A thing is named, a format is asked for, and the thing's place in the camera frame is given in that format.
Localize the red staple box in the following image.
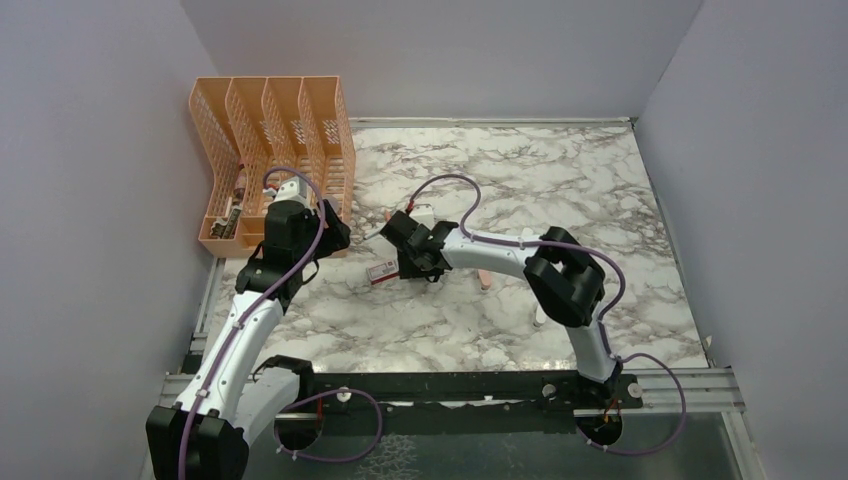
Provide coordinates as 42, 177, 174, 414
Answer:
366, 260, 400, 285

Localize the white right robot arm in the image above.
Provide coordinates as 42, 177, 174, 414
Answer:
379, 211, 626, 407

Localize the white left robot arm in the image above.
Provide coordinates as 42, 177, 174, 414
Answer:
145, 179, 350, 479

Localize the small white stapler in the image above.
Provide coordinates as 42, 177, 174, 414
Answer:
533, 306, 548, 328

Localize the orange plastic file organizer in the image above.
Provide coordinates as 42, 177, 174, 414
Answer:
188, 76, 356, 259

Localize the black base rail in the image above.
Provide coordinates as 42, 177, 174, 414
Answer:
180, 354, 644, 439

